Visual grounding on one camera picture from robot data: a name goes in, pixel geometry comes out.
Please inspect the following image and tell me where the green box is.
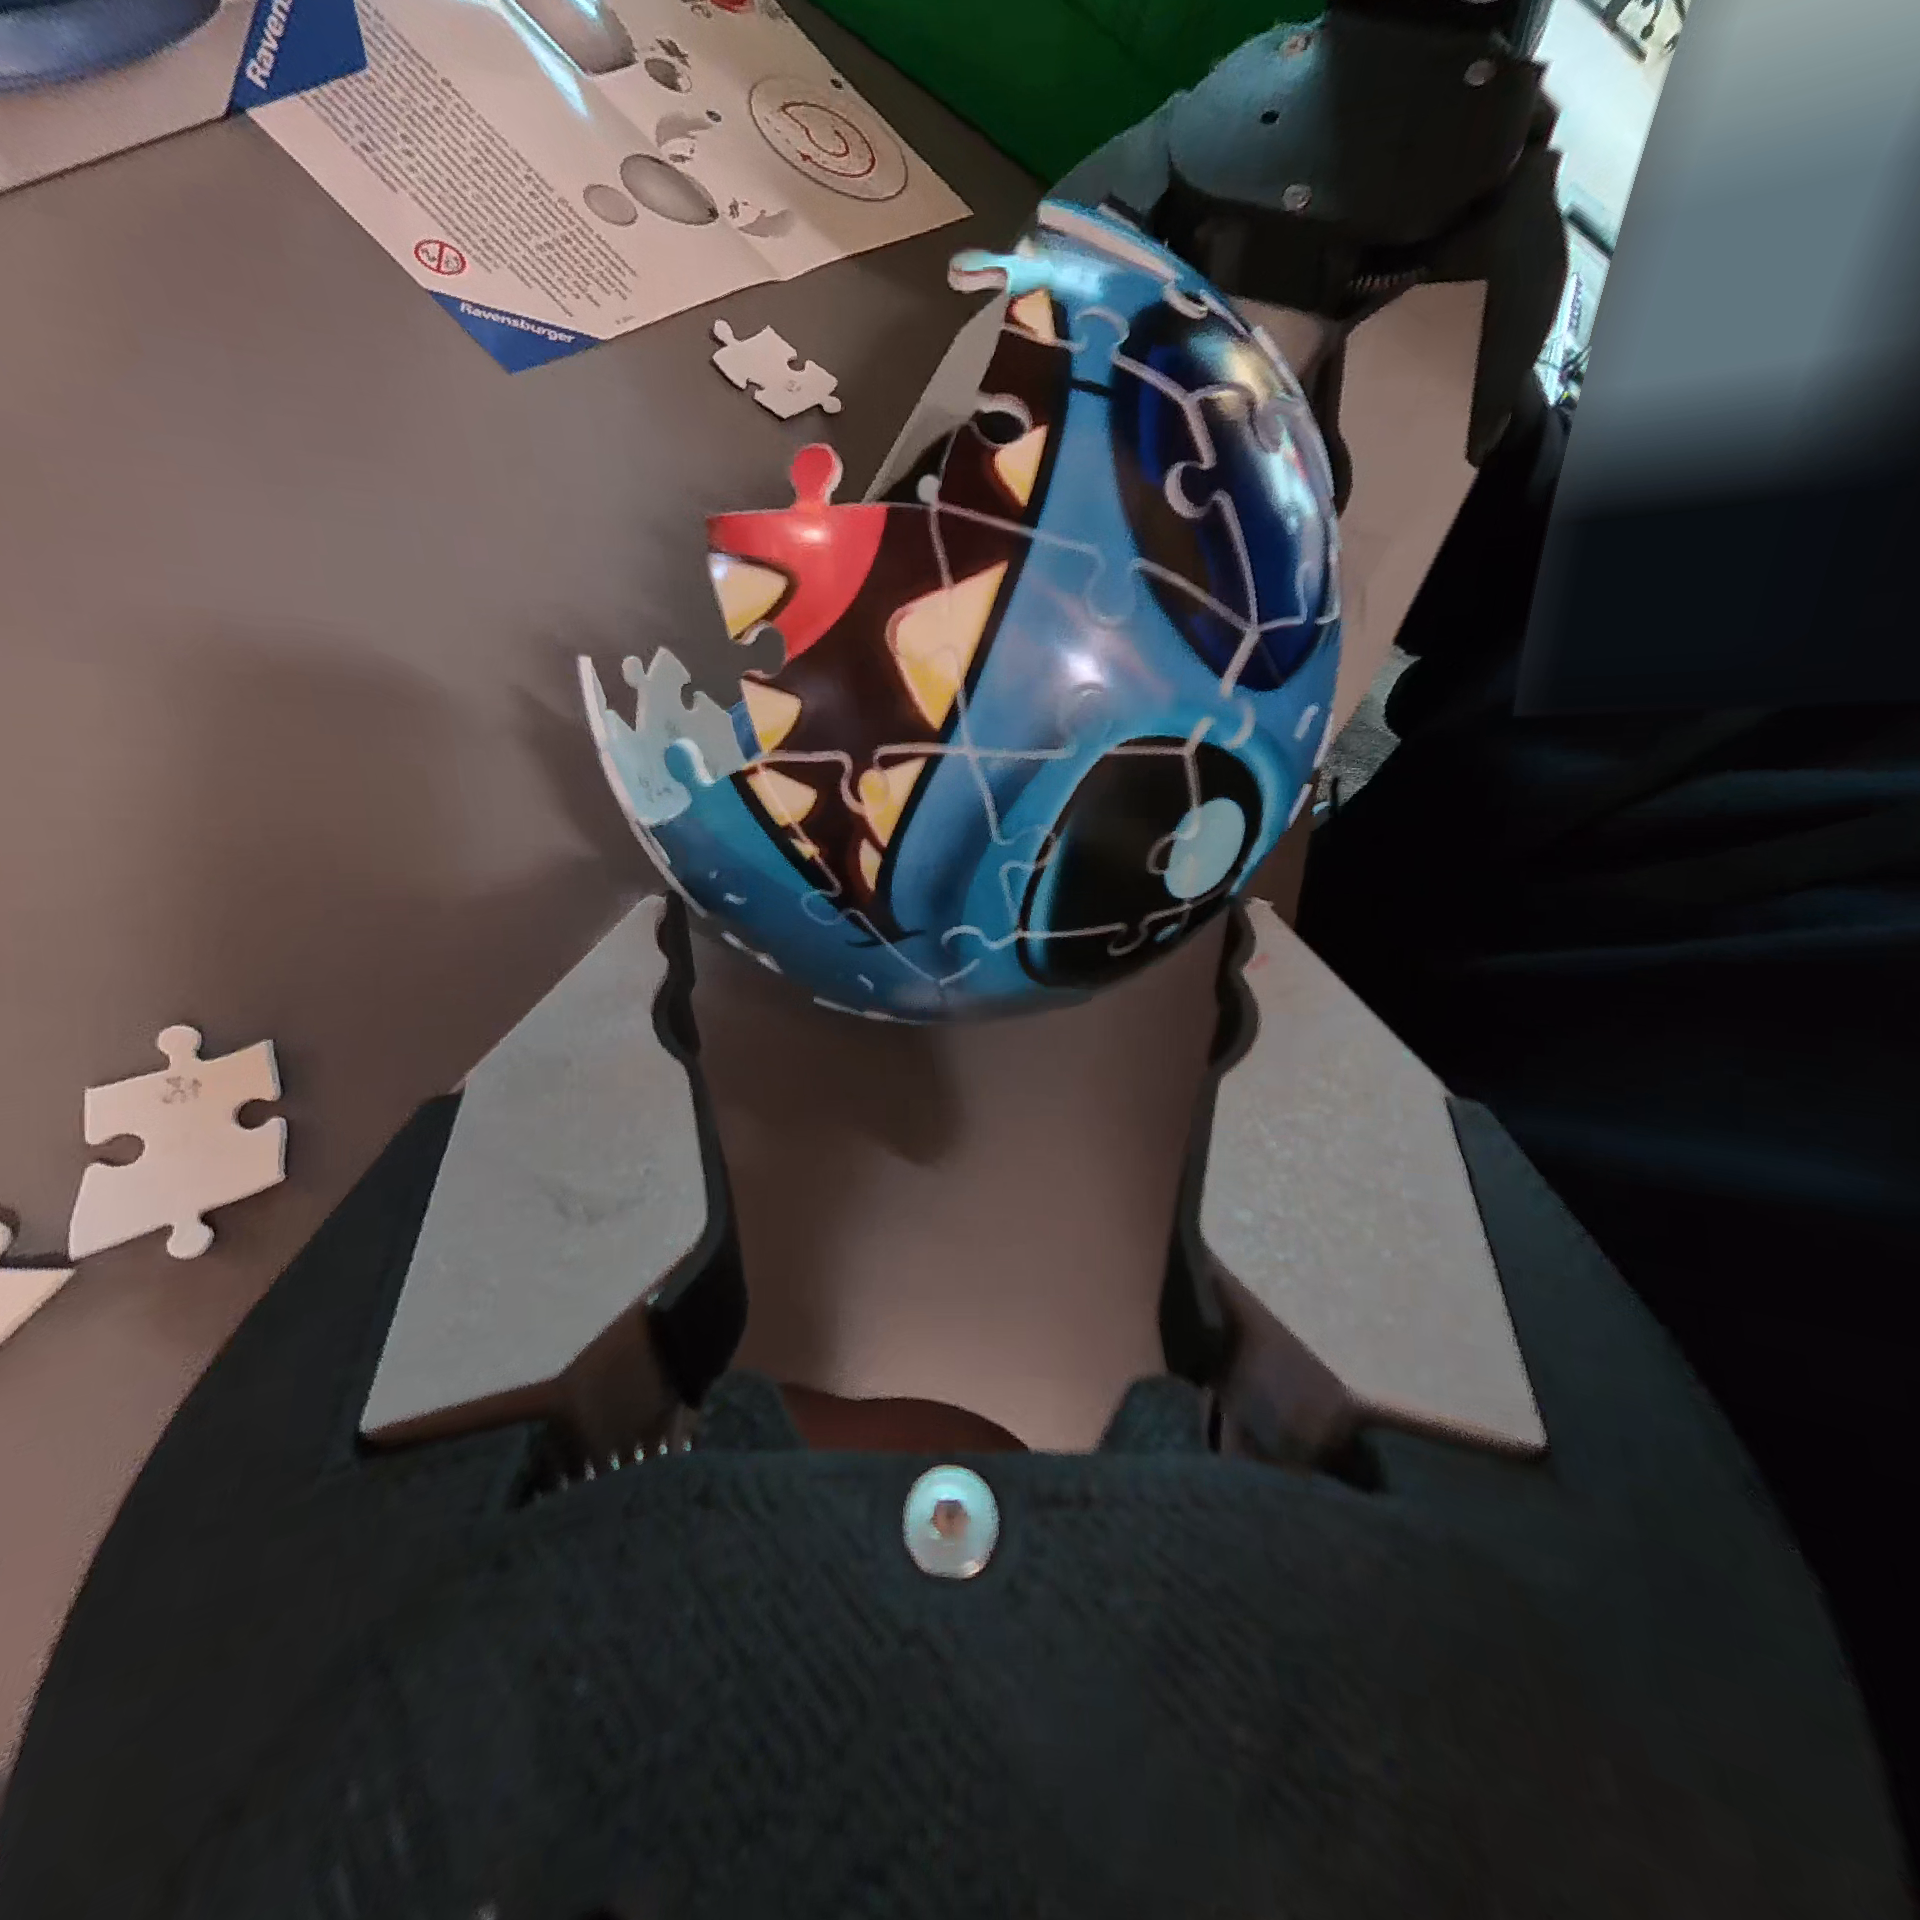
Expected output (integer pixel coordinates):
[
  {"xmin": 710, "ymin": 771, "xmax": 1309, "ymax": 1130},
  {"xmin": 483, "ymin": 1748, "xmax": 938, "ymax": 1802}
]
[{"xmin": 801, "ymin": 0, "xmax": 1328, "ymax": 174}]

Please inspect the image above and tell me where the loose white puzzle piece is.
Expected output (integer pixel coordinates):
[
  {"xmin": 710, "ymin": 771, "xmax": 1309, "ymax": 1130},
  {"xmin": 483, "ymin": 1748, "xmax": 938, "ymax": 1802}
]
[
  {"xmin": 708, "ymin": 318, "xmax": 844, "ymax": 425},
  {"xmin": 0, "ymin": 1220, "xmax": 76, "ymax": 1349},
  {"xmin": 67, "ymin": 1025, "xmax": 289, "ymax": 1263}
]

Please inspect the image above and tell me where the blue puzzle ball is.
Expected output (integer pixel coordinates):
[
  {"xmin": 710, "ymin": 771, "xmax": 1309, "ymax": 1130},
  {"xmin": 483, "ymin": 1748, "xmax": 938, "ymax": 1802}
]
[{"xmin": 578, "ymin": 195, "xmax": 1344, "ymax": 1029}]

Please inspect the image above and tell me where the white instruction sheet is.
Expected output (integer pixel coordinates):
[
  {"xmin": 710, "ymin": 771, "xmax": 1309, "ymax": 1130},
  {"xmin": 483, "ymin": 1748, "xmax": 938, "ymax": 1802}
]
[{"xmin": 225, "ymin": 0, "xmax": 977, "ymax": 377}]

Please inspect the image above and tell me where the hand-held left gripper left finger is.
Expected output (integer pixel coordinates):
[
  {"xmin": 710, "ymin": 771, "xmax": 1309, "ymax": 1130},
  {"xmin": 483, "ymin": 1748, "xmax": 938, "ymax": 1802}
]
[{"xmin": 358, "ymin": 894, "xmax": 746, "ymax": 1450}]

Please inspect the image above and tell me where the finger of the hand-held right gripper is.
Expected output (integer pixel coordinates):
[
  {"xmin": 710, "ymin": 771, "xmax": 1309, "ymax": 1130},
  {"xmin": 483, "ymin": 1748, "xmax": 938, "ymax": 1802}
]
[{"xmin": 856, "ymin": 286, "xmax": 1036, "ymax": 511}]

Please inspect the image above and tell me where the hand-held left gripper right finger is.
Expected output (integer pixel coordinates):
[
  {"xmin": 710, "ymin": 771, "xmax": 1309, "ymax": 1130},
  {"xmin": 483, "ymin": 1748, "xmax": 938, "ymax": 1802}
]
[{"xmin": 1162, "ymin": 897, "xmax": 1548, "ymax": 1454}]

